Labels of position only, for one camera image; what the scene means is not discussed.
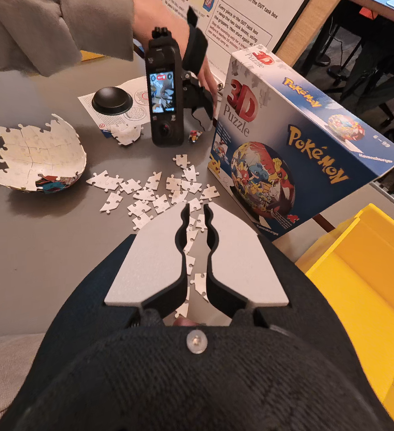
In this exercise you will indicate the white printed instruction sheet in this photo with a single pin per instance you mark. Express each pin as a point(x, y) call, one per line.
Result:
point(237, 27)

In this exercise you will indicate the person's left forearm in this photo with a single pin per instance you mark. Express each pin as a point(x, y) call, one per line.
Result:
point(48, 30)

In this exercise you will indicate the black round ball stand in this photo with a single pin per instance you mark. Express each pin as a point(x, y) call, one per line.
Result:
point(112, 99)

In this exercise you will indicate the yellow plastic bin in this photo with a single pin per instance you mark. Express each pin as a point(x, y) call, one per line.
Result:
point(368, 286)

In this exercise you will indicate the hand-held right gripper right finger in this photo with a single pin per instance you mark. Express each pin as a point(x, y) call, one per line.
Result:
point(244, 262)

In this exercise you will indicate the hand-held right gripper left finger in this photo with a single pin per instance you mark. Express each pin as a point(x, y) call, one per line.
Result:
point(149, 262)

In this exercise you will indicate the person's grey clothing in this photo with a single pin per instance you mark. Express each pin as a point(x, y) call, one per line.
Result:
point(5, 377)

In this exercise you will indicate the yellow flat object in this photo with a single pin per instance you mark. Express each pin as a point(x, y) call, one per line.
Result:
point(90, 55)

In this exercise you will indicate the light wooden table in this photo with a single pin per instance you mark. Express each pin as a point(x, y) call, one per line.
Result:
point(304, 33)

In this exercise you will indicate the black chair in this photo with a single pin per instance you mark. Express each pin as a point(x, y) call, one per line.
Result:
point(368, 67)

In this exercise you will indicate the white puzzle pieces pile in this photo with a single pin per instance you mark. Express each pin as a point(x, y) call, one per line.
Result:
point(173, 183)

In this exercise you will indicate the blue puzzle box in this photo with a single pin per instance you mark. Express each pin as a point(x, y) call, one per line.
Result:
point(284, 118)

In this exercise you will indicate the colourful single puzzle piece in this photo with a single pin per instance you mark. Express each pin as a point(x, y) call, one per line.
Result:
point(195, 135)

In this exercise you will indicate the person's left hand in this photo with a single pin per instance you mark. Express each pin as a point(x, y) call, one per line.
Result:
point(163, 16)

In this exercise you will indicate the white instruction leaflet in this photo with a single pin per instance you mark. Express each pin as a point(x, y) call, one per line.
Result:
point(89, 109)

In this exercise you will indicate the small joined puzzle section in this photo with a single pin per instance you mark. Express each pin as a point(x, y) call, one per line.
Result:
point(126, 134)

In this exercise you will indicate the partly built puzzle ball shell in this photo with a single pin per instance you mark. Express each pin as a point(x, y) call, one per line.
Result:
point(38, 151)

